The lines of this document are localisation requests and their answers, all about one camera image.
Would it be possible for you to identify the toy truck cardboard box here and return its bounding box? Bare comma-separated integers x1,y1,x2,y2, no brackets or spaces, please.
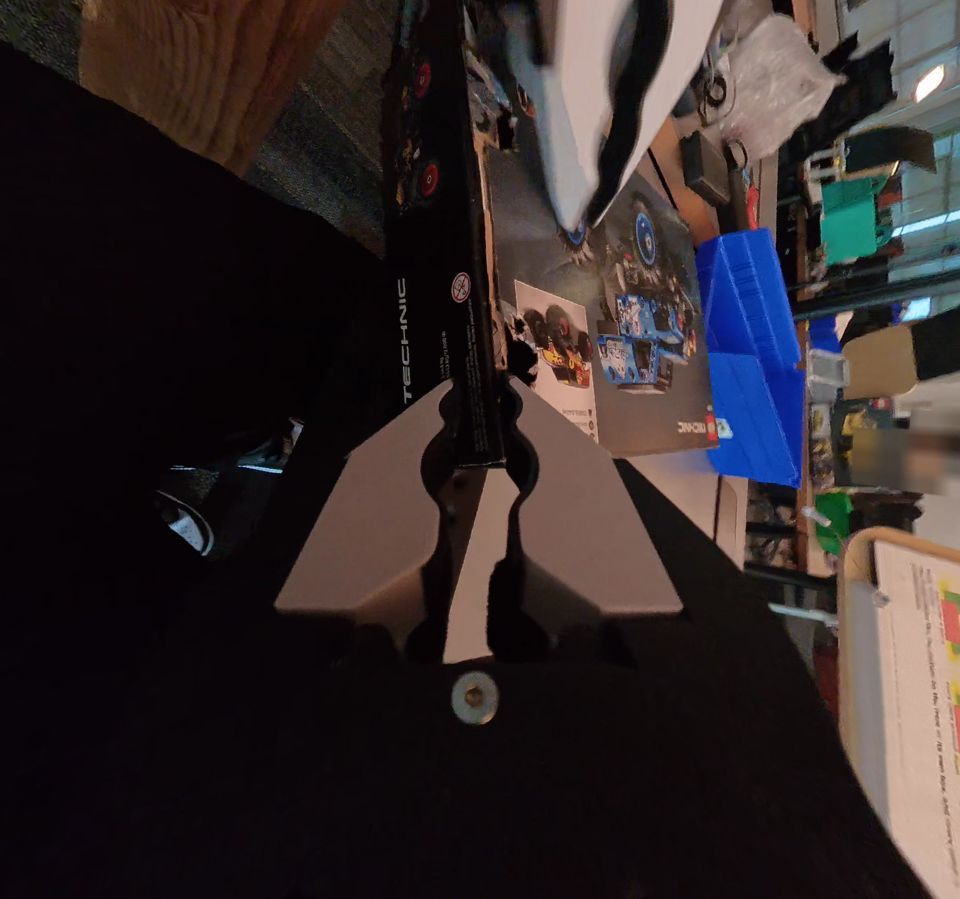
383,0,724,468

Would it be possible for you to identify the white crumpled plastic bag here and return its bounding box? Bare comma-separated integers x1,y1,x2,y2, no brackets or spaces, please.
732,14,844,138

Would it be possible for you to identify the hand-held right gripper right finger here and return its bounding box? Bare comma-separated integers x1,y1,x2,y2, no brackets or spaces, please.
488,379,684,663

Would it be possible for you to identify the blue storage bin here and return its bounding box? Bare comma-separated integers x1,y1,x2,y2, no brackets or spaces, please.
693,227,811,488

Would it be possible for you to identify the wooden desk leg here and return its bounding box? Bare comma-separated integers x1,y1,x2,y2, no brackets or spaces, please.
75,0,385,180

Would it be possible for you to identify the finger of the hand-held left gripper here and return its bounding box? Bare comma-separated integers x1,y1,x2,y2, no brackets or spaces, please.
530,0,664,233
597,0,754,228

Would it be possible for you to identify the green object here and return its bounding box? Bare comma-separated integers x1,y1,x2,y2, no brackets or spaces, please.
818,176,889,264

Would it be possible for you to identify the instruction sheet wooden board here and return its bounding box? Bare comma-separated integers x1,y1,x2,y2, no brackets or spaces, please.
836,527,960,858

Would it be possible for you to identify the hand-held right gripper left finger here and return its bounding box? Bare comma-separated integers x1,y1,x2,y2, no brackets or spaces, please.
273,379,454,660

